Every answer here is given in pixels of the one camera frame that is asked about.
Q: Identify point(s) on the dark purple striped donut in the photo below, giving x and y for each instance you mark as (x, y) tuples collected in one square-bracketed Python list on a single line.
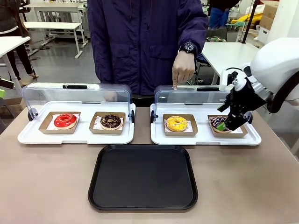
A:
[(215, 122)]

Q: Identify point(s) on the person's left hand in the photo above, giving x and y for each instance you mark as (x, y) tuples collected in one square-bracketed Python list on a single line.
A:
[(184, 67)]

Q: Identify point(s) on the white table behind arm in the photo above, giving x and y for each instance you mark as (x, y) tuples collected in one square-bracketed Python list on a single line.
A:
[(229, 53)]

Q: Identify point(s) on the black vertical pole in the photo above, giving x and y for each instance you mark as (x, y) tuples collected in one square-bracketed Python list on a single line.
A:
[(249, 21)]

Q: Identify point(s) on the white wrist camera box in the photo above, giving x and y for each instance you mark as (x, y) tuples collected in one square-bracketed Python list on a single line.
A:
[(225, 79)]

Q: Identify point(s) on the background person blue apron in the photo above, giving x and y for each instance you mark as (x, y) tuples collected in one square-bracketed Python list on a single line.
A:
[(218, 16)]

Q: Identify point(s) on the clear display case lid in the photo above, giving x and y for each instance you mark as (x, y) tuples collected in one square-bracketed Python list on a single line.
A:
[(77, 94), (198, 96)]

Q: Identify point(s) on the person's left forearm purple sleeve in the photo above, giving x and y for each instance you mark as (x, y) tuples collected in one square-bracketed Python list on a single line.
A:
[(195, 30)]

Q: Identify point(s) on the camouflage patterned cloth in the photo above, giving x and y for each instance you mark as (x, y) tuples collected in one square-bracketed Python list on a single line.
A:
[(215, 38)]

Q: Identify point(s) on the red glazed donut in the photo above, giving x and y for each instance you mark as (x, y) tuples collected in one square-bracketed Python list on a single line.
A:
[(59, 122)]

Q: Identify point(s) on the person in purple jacket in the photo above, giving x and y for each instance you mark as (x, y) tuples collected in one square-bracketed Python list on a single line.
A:
[(140, 46)]

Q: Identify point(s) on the white long workbench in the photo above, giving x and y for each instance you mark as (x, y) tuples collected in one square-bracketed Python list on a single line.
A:
[(51, 25)]

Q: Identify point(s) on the background person dark clothes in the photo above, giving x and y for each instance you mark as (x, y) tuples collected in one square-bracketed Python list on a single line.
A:
[(9, 18)]

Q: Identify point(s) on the white display case base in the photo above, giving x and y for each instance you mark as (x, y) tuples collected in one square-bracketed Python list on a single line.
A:
[(74, 137), (205, 140)]

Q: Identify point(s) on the black plastic serving tray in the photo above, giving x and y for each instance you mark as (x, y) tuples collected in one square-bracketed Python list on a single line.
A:
[(142, 177)]

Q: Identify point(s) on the white storage box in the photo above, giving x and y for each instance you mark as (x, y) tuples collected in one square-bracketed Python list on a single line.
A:
[(264, 33)]

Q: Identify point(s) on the yellow sprinkled donut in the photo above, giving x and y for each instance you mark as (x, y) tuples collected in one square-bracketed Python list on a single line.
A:
[(171, 124)]

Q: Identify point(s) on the brown cardboard donut tray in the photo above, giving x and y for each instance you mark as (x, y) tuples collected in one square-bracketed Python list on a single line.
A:
[(240, 131), (46, 127), (94, 128), (192, 130)]

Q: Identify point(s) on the brown cardboard box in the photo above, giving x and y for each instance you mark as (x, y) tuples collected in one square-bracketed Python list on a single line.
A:
[(269, 14)]

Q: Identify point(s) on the chocolate sprinkled donut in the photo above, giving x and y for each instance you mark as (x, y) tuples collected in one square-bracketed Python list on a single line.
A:
[(105, 122)]

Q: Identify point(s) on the black wrist watch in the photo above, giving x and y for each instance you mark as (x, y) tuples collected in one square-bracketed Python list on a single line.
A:
[(188, 47)]

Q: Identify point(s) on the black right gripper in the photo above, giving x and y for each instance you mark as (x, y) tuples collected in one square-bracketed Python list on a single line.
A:
[(245, 98)]

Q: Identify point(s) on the person's right hand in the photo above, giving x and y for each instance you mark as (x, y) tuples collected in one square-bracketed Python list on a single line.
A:
[(111, 96)]

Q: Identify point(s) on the yellow cloth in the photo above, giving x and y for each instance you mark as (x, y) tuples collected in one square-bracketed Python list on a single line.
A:
[(245, 18)]

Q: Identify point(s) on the white desk with leg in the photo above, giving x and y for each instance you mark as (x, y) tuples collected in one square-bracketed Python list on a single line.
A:
[(9, 44)]

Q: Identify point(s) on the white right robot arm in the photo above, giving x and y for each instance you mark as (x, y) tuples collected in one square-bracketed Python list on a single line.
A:
[(273, 58)]

